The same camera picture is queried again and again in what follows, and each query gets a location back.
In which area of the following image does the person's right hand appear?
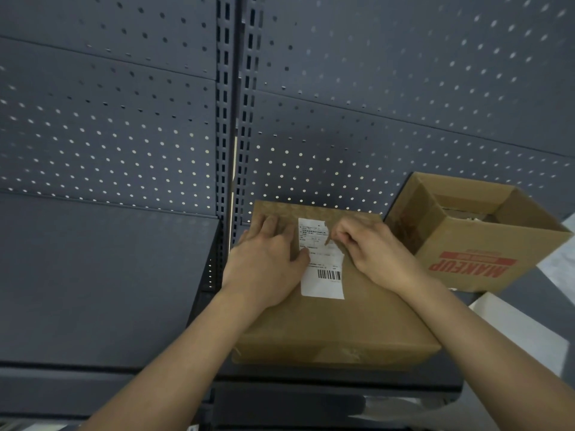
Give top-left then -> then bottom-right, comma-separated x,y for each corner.
330,218 -> 435,297

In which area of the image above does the person's left hand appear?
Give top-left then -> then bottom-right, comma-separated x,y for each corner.
222,214 -> 311,311

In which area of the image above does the white shipping label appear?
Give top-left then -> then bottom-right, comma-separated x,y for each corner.
298,217 -> 347,301

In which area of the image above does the brown cardboard box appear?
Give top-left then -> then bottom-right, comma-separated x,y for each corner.
231,200 -> 443,371

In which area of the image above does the person's left forearm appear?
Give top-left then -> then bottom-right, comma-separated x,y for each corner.
80,287 -> 271,431

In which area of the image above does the person's right forearm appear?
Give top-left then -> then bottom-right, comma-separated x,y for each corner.
395,277 -> 575,431

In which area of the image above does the open cardboard box red print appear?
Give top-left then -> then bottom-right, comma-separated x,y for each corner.
384,171 -> 574,295

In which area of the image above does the pale packaged item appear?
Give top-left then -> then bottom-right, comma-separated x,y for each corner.
442,205 -> 500,223

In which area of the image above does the dark grey metal shelf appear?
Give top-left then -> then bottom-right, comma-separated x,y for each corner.
198,224 -> 464,431
0,192 -> 224,420

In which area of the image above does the grey pegboard back panel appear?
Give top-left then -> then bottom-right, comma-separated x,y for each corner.
0,0 -> 222,218
243,0 -> 575,231

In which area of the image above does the white flat board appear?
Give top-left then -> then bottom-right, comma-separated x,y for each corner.
467,291 -> 571,378

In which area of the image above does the grey slotted shelf upright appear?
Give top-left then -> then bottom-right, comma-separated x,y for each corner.
215,0 -> 267,265

